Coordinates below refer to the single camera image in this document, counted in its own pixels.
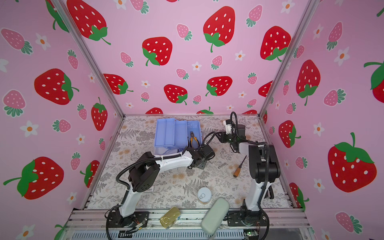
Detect orange needle nose pliers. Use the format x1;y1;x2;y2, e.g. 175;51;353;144
189;131;200;148

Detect white tool box pink handle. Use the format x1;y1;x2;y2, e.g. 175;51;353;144
154;119;203;155

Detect wooden handled screwdriver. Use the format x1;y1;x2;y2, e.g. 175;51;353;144
233;156;247;178

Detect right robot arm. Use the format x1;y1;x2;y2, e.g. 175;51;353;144
218;120;281;226

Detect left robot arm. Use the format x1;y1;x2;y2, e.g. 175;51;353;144
116;145;215;218

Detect grey green glasses case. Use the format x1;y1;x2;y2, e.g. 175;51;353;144
201;198;230;236

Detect gold sardine tin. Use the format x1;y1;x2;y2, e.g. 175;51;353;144
160;207;181;229

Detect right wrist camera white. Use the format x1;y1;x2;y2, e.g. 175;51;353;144
223;120;234;135

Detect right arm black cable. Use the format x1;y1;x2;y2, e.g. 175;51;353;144
229;110;275;240

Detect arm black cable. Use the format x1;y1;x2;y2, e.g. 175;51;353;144
229;110;275;240
104;130;220;240

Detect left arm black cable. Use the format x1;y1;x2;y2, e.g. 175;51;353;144
104;130;220;240

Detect aluminium front rail frame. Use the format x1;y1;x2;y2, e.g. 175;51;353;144
58;209;316;240

